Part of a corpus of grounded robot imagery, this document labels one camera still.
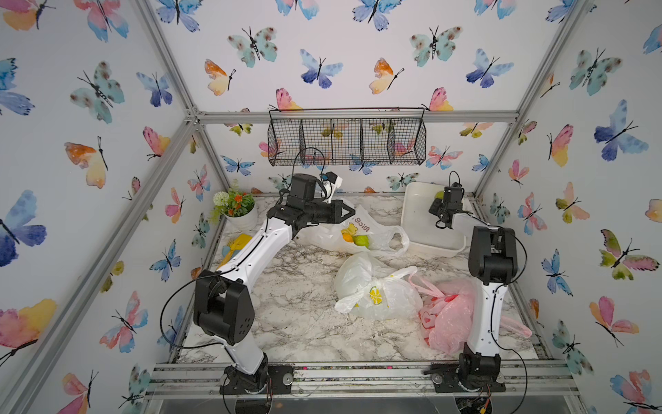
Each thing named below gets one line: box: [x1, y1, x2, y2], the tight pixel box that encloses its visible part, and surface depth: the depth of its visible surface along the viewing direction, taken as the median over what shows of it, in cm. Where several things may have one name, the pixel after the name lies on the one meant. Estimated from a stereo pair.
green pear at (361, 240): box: [353, 234, 370, 249], surface depth 100 cm
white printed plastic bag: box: [296, 199, 410, 258], surface depth 96 cm
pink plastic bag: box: [408, 273, 533, 355], surface depth 75 cm
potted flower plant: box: [210, 178, 258, 233], surface depth 101 cm
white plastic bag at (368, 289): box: [333, 251, 424, 322], surface depth 80 cm
